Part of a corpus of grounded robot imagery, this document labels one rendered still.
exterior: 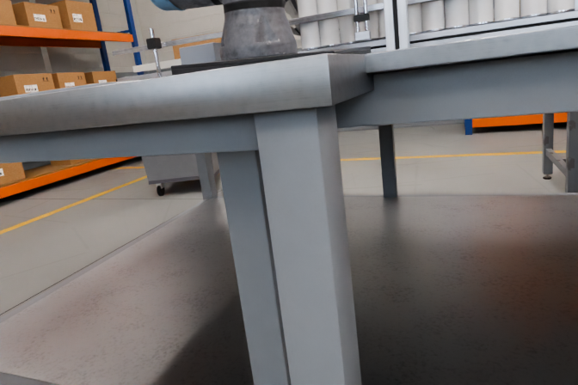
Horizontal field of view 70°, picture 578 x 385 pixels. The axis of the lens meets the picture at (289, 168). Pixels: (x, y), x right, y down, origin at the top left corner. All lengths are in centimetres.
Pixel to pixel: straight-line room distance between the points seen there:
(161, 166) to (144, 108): 299
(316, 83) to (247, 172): 25
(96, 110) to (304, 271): 26
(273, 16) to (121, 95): 43
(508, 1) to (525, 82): 60
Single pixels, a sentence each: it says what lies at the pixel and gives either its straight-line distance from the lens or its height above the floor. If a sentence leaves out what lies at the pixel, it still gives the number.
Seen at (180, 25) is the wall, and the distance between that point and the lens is 686.
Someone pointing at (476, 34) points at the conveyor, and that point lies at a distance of 104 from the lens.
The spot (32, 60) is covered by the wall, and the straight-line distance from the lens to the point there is 589.
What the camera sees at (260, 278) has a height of 54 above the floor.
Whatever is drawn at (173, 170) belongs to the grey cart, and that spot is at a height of 21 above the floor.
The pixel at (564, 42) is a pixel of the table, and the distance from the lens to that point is 46.
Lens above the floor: 81
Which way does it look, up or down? 12 degrees down
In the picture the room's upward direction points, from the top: 7 degrees counter-clockwise
